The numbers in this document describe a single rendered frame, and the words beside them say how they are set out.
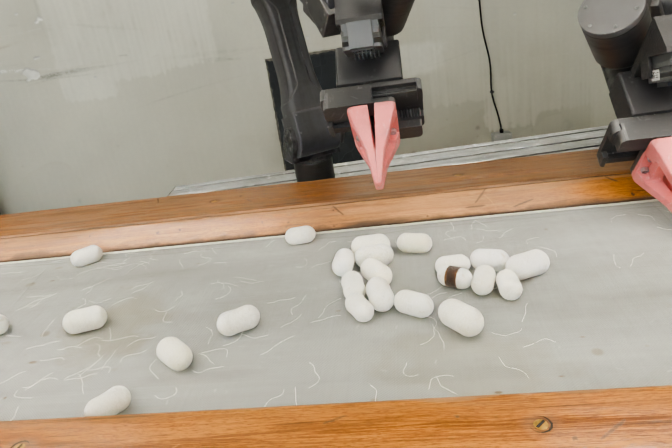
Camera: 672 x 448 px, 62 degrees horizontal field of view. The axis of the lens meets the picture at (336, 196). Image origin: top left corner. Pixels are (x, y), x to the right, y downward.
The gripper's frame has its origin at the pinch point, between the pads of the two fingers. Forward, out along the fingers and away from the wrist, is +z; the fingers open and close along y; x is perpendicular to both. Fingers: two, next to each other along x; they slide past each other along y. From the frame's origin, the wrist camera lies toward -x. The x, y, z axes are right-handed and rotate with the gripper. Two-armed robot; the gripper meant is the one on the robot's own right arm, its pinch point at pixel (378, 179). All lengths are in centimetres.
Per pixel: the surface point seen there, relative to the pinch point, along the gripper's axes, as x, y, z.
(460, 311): -5.7, 5.7, 15.3
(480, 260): 0.5, 8.3, 9.0
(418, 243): 3.3, 3.1, 5.7
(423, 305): -3.9, 3.0, 14.0
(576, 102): 164, 77, -124
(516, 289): -2.7, 10.3, 13.0
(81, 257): 6.1, -34.3, 2.2
